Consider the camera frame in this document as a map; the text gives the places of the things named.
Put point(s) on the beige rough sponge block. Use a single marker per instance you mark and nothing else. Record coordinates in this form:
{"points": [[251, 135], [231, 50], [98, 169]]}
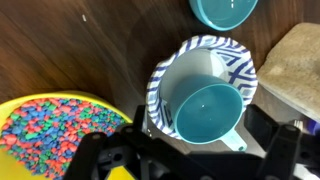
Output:
{"points": [[293, 70]]}

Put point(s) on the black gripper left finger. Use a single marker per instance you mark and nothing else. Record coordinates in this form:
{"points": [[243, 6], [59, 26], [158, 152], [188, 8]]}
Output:
{"points": [[140, 116]]}

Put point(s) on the teal round measuring cup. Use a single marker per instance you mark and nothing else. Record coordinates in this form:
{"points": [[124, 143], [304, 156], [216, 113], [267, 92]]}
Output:
{"points": [[223, 11]]}

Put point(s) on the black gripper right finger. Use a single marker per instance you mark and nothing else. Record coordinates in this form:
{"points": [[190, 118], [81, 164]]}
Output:
{"points": [[261, 125]]}

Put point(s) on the multicoloured gravel pebbles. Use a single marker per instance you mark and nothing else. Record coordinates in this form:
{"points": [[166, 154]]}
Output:
{"points": [[50, 130]]}

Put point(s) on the white blue patterned paper bowl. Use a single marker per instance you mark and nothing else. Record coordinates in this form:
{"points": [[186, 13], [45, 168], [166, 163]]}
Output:
{"points": [[200, 60]]}

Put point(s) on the yellow plastic bowl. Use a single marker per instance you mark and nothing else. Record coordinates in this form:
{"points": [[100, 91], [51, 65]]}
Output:
{"points": [[10, 166]]}

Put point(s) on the purple and white small object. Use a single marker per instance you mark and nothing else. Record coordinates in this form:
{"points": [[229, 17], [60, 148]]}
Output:
{"points": [[308, 126]]}

